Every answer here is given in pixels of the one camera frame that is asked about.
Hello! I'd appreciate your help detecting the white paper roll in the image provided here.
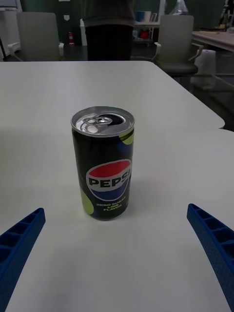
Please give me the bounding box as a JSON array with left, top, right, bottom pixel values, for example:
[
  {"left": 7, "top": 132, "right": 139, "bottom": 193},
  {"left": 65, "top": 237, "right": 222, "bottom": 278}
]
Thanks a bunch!
[{"left": 196, "top": 49, "right": 216, "bottom": 75}]

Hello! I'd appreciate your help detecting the person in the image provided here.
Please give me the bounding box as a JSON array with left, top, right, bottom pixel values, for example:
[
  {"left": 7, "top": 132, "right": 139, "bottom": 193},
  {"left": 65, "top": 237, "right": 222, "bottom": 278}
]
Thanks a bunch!
[{"left": 82, "top": 0, "right": 136, "bottom": 61}]

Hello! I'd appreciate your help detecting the black can with green spots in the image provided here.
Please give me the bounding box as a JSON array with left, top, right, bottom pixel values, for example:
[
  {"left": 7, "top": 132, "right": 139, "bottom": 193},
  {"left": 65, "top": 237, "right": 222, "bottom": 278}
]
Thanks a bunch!
[{"left": 71, "top": 106, "right": 136, "bottom": 221}]

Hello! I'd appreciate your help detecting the pale wooden table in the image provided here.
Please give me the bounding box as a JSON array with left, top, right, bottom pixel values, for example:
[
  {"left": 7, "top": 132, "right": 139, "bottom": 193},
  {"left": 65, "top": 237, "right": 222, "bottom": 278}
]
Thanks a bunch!
[{"left": 192, "top": 30, "right": 234, "bottom": 53}]

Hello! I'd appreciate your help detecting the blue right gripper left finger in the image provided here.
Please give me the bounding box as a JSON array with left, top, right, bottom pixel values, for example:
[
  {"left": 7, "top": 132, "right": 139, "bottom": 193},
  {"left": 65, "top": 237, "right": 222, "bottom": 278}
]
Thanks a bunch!
[{"left": 0, "top": 207, "right": 46, "bottom": 312}]

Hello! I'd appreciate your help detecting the grey office chair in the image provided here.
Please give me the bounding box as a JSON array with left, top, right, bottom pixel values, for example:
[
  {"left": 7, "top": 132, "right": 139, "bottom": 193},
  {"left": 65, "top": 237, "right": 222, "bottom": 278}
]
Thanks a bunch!
[
  {"left": 7, "top": 11, "right": 65, "bottom": 62},
  {"left": 153, "top": 14, "right": 204, "bottom": 77}
]

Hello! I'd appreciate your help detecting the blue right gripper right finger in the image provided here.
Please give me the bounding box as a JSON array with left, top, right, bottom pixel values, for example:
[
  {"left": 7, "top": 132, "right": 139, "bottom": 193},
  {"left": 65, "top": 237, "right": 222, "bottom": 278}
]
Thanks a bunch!
[{"left": 187, "top": 203, "right": 234, "bottom": 312}]

